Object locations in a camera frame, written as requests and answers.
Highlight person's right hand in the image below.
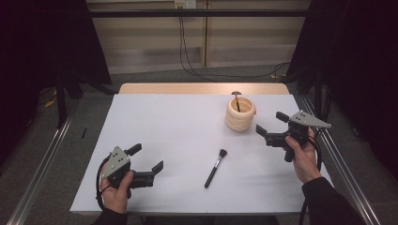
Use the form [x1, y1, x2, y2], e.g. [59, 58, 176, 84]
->
[283, 127, 322, 185]

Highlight white table sheet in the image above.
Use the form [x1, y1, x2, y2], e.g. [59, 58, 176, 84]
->
[69, 93, 345, 215]

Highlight black makeup brush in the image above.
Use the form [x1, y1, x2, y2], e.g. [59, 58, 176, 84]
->
[204, 148, 228, 189]

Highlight black wall cable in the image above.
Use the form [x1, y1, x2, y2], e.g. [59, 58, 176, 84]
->
[181, 16, 292, 80]
[178, 16, 220, 83]

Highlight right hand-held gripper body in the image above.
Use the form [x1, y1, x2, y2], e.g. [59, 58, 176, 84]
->
[265, 110, 332, 163]

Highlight black horizontal bar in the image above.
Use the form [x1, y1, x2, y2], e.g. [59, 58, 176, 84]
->
[88, 8, 309, 19]

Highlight aluminium rail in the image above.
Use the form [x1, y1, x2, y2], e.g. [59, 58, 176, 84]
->
[6, 102, 79, 225]
[301, 97, 381, 225]

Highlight person's left hand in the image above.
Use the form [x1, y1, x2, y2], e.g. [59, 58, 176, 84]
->
[99, 170, 135, 215]

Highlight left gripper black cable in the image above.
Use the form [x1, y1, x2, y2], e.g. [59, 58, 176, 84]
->
[95, 154, 111, 212]

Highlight white wall socket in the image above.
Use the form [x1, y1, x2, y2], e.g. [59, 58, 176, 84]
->
[174, 0, 197, 9]

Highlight small yellow object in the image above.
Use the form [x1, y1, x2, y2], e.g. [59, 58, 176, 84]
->
[43, 97, 58, 109]

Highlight beige ribbed holder cup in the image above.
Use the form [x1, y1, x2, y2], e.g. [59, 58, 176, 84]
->
[224, 97, 257, 133]

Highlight black metal stand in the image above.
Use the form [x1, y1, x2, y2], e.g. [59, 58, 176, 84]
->
[314, 67, 324, 121]
[54, 73, 69, 129]

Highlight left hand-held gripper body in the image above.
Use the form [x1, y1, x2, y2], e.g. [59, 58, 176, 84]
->
[100, 145, 157, 200]

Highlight black curtain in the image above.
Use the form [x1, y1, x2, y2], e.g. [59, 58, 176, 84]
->
[0, 0, 113, 163]
[285, 0, 398, 179]

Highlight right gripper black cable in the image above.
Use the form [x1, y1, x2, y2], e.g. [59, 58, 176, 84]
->
[298, 127, 325, 225]

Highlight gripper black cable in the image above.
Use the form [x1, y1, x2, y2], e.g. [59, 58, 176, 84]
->
[95, 154, 111, 212]
[298, 127, 325, 225]

